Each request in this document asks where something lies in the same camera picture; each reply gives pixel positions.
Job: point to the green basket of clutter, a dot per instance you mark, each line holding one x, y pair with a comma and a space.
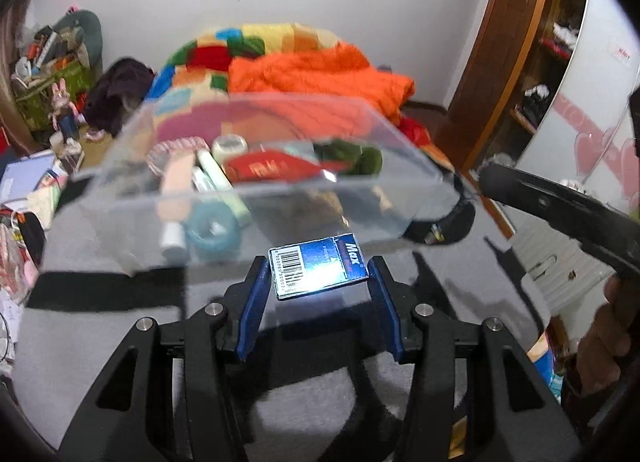
40, 102

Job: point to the brown wooden door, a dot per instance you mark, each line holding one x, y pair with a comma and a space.
500, 52

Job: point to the blue book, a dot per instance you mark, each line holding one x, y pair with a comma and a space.
25, 175

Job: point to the person's right hand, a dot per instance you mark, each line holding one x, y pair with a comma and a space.
600, 352

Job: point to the wooden stool colourful cushion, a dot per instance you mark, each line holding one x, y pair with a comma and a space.
550, 367

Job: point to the beige cosmetic tube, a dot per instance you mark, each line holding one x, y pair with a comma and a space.
177, 187

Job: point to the rabbit doll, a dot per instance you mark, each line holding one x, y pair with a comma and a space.
65, 112

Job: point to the light green tube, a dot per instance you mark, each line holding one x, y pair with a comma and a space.
220, 177

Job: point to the orange quilted blanket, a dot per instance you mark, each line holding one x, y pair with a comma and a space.
310, 72

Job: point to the clear plastic storage bin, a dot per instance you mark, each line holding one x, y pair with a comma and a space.
125, 202

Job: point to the grey black striped mat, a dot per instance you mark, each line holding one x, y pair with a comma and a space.
100, 337

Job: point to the white ribbed suitcase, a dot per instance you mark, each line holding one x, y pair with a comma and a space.
550, 262

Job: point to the teal tape roll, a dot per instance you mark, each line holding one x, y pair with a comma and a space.
197, 237

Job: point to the colourful patchwork blanket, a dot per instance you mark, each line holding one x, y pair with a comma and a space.
280, 35

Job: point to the dark green plush cloth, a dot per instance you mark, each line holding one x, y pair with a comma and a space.
350, 157

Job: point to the small white tube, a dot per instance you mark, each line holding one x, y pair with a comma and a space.
202, 180

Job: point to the white wardrobe door pink hearts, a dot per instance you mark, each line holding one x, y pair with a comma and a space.
600, 92

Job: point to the red booklet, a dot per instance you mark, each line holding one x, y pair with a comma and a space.
270, 167

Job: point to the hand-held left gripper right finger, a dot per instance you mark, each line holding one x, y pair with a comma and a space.
387, 307

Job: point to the blue staple box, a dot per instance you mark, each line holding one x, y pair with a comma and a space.
320, 267

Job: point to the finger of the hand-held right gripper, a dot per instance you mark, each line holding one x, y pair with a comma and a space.
510, 187

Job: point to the wooden shelf unit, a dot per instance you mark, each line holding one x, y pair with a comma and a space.
550, 67

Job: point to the black cap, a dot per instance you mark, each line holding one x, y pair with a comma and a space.
450, 227

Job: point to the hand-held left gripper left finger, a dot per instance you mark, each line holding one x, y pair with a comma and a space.
250, 307

